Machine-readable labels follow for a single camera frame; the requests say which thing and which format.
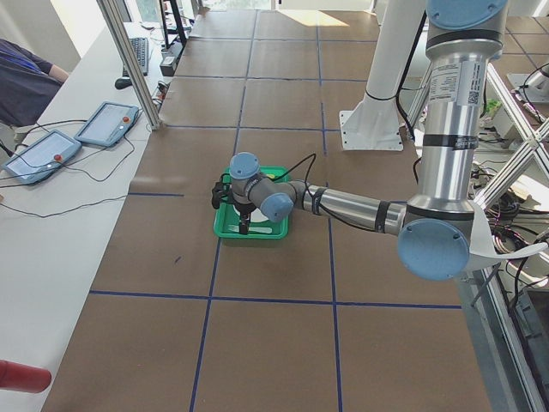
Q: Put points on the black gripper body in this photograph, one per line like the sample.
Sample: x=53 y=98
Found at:
x=244 y=209

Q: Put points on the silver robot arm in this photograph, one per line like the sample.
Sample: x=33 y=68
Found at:
x=440 y=233

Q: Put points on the white round plate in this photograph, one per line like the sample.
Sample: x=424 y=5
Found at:
x=256 y=216

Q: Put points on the green plastic tray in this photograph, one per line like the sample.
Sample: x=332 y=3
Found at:
x=225 y=216

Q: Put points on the far blue teach pendant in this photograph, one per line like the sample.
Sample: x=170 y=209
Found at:
x=108 y=125

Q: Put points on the blue teach pendant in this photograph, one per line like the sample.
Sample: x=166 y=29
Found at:
x=41 y=159
x=108 y=125

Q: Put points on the black computer mouse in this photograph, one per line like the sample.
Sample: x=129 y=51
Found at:
x=122 y=83

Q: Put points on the black keyboard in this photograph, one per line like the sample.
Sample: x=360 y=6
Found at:
x=140 y=47

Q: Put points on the near blue teach pendant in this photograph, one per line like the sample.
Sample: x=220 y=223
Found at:
x=41 y=159

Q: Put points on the person in dark shirt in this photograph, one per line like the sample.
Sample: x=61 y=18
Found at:
x=28 y=84

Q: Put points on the white paper sheet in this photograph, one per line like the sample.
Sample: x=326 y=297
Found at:
x=482 y=253

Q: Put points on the red cylinder object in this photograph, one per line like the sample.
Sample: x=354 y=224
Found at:
x=23 y=378

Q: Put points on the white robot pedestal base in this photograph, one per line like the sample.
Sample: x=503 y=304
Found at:
x=373 y=124

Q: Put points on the aluminium frame post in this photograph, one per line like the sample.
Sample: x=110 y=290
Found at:
x=115 y=24

